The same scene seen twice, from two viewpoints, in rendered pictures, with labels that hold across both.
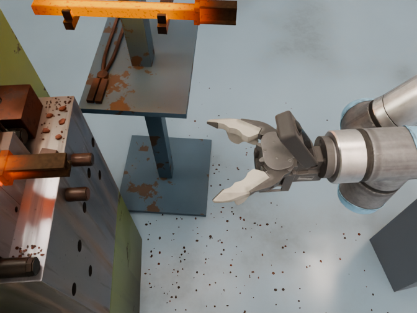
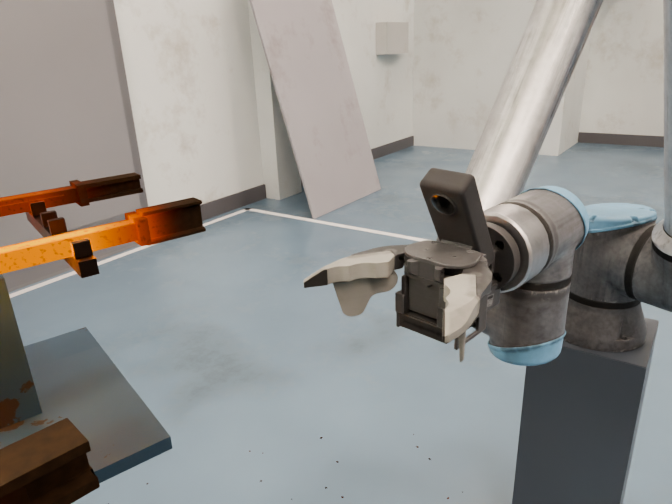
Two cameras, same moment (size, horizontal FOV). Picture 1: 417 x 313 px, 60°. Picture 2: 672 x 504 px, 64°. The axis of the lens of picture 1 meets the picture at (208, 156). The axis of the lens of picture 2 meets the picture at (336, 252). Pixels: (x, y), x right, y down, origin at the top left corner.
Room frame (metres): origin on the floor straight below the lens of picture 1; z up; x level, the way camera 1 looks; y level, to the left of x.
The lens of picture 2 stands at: (0.03, 0.27, 1.19)
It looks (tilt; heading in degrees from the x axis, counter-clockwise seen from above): 21 degrees down; 318
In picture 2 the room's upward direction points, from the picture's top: 2 degrees counter-clockwise
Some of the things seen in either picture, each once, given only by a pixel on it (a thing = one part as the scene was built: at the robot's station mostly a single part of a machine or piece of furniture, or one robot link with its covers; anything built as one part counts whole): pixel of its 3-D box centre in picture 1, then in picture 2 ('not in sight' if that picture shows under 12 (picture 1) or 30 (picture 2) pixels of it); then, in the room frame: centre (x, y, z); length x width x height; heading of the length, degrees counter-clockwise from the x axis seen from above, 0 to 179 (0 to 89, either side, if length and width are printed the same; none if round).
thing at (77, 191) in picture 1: (77, 194); not in sight; (0.30, 0.25, 0.87); 0.04 x 0.03 x 0.03; 93
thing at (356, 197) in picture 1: (367, 179); (521, 310); (0.33, -0.31, 0.86); 0.12 x 0.09 x 0.12; 171
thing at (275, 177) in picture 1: (266, 174); (463, 281); (0.27, -0.09, 1.00); 0.09 x 0.05 x 0.02; 129
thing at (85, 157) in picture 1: (82, 159); not in sight; (0.38, 0.25, 0.87); 0.04 x 0.03 x 0.03; 93
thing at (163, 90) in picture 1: (143, 61); (16, 417); (0.82, 0.20, 0.71); 0.40 x 0.30 x 0.02; 176
